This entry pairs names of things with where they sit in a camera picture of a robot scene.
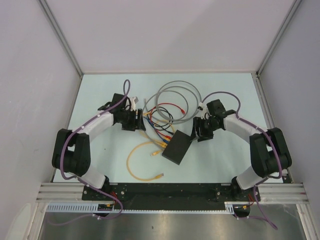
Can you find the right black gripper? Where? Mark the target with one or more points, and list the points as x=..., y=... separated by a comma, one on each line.
x=197, y=122

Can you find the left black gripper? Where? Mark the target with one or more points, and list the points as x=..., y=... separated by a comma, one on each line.
x=135, y=124

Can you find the black network switch box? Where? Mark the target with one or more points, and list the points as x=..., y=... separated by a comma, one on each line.
x=177, y=147

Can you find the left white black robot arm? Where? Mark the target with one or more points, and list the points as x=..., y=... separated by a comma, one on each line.
x=72, y=149

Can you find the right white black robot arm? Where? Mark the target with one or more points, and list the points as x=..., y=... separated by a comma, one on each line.
x=269, y=153

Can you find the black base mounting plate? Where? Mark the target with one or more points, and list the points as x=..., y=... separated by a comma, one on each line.
x=180, y=196

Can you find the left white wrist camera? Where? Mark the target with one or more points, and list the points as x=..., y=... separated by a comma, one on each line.
x=133, y=103

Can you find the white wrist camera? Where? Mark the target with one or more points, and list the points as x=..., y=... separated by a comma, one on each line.
x=133, y=103
x=202, y=108

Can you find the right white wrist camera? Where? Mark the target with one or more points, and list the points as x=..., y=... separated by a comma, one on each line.
x=202, y=108

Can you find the grey slotted cable duct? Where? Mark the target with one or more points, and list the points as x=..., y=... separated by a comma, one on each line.
x=97, y=208

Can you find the aluminium frame rail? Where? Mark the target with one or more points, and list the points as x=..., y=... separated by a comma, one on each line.
x=271, y=193

